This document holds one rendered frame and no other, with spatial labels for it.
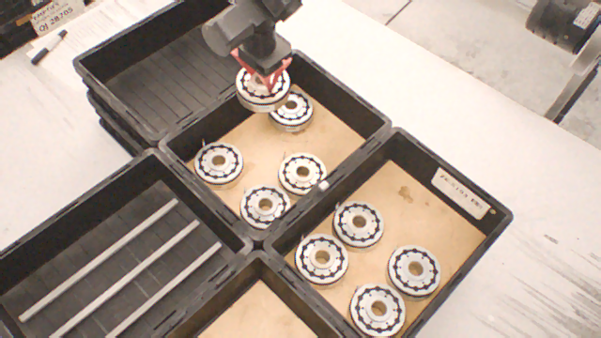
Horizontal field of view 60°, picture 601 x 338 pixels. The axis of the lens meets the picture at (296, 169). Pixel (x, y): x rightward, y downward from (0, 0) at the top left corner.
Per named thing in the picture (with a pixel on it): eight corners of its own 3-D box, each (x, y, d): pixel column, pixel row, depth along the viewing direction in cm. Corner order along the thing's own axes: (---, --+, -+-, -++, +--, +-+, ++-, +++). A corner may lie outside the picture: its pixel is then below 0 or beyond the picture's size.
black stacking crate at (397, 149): (384, 155, 119) (395, 125, 110) (492, 240, 110) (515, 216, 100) (259, 268, 103) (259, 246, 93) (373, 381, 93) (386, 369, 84)
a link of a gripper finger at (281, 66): (266, 105, 96) (264, 70, 88) (239, 84, 98) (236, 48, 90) (292, 85, 98) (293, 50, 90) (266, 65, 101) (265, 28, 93)
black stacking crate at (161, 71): (212, 18, 139) (209, -17, 129) (291, 80, 129) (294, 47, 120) (84, 96, 123) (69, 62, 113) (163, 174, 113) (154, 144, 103)
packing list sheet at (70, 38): (114, -8, 158) (113, -10, 158) (167, 28, 151) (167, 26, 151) (21, 50, 143) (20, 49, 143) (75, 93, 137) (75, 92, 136)
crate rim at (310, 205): (393, 129, 111) (396, 122, 109) (512, 220, 102) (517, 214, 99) (258, 250, 95) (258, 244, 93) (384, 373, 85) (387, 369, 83)
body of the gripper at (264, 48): (267, 77, 89) (265, 46, 82) (227, 45, 92) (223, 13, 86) (293, 56, 91) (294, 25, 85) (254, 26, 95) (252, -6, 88)
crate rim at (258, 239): (294, 53, 121) (295, 45, 119) (393, 129, 111) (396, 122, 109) (156, 150, 105) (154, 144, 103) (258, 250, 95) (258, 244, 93)
